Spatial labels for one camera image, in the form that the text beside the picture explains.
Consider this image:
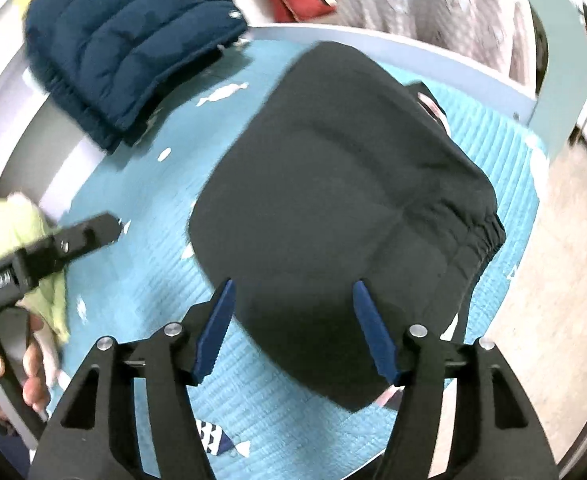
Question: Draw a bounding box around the navy and yellow puffer jacket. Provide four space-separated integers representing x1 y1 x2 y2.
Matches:
14 0 250 150

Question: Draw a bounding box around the pale green post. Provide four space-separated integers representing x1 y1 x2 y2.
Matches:
498 0 587 163

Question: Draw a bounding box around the teal fish print blanket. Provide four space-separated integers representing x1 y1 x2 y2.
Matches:
44 40 549 480

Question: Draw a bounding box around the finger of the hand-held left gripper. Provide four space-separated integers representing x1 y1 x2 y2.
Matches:
21 212 124 287

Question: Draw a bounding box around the person's left hand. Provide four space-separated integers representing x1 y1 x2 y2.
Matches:
0 314 51 421

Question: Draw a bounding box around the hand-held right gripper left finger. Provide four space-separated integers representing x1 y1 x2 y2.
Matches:
31 279 238 480

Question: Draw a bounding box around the dark jacket with pink lining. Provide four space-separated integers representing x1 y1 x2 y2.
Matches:
188 41 507 412

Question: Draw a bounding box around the light green garment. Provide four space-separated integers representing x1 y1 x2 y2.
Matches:
0 195 73 347

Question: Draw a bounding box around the white slatted basket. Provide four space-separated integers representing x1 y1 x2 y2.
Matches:
336 0 537 96

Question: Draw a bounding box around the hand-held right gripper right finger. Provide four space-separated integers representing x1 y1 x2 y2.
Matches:
352 281 557 480

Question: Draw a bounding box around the white bed frame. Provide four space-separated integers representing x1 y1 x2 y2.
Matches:
0 0 541 221

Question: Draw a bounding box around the pink puffer jacket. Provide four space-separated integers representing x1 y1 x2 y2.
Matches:
38 327 72 392

